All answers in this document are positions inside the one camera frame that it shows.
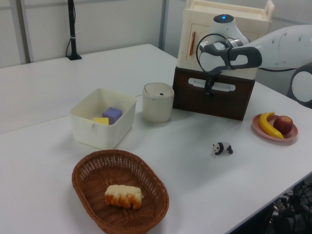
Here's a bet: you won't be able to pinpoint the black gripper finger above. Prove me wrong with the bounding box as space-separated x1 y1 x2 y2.
204 74 215 98

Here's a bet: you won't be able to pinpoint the dark wooden drawer white handle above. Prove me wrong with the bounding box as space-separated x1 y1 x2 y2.
173 66 256 106

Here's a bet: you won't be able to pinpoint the dark wooden drawer casing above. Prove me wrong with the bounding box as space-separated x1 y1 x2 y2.
172 65 256 122

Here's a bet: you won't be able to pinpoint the cream plastic open bin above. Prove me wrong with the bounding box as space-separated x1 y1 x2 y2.
69 88 137 150

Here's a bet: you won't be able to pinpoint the small cream trash bin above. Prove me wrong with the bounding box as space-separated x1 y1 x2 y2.
142 82 175 123

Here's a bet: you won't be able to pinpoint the panda figurine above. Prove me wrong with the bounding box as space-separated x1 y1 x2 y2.
211 142 234 157

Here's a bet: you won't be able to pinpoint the yellow banana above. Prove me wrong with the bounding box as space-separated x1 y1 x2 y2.
258 112 285 139

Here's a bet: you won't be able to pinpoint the red apple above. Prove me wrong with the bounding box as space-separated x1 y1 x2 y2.
273 115 293 135

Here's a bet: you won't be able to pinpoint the pink plate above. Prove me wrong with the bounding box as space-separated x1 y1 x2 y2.
252 114 299 146

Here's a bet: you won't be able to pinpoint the purple cube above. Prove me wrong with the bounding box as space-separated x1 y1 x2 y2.
102 106 122 125

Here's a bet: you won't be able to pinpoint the yellow cube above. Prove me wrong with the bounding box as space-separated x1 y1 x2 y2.
93 117 110 126

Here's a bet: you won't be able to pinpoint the yellow bread slice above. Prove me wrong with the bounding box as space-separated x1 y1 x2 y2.
104 184 144 210

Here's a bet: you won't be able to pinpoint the brown wicker basket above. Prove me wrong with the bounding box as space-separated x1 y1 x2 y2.
71 149 170 234

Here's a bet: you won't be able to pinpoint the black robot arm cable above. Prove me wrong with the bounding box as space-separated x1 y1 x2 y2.
194 33 297 78

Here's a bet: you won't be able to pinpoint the tan wooden door handle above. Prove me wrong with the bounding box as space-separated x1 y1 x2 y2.
187 31 197 57

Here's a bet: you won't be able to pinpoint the black tangled cables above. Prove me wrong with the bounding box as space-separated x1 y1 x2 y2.
269 180 312 234

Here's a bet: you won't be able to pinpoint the black camera stand pole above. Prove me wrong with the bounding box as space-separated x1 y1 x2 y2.
65 0 83 61

